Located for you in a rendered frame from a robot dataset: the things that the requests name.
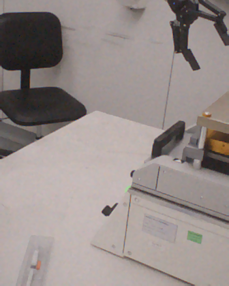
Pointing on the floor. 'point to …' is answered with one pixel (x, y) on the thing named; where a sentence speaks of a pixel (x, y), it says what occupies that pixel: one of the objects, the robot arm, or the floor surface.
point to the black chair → (21, 37)
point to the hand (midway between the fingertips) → (210, 54)
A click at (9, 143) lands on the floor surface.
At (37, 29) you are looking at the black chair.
